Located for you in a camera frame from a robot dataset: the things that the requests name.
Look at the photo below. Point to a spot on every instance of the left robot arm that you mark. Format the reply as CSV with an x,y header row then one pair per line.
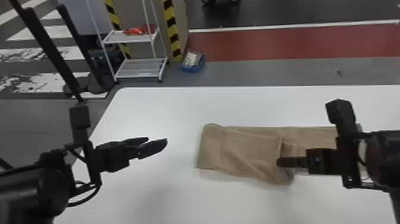
x,y
28,190

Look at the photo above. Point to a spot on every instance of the white shelf trolley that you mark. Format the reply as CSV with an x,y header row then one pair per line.
x,y
140,67

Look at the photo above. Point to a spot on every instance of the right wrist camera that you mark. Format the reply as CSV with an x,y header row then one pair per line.
x,y
342,115

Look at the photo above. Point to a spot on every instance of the beige towel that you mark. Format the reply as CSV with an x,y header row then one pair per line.
x,y
243,150

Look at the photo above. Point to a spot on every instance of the blue basket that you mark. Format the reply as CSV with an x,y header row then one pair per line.
x,y
192,62

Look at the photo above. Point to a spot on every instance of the yellow black striped post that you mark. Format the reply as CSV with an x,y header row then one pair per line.
x,y
116,22
172,31

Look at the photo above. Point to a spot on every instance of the red snack packet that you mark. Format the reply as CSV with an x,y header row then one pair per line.
x,y
133,31

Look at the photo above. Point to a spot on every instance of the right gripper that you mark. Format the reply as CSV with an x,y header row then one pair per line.
x,y
322,161

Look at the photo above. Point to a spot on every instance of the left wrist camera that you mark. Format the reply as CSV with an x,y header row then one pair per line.
x,y
79,120

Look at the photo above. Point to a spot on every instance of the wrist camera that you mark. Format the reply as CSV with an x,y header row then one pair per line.
x,y
342,115
79,120

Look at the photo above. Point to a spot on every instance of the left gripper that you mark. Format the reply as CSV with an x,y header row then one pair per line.
x,y
111,156

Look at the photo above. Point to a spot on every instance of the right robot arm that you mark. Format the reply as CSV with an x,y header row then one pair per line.
x,y
382,156

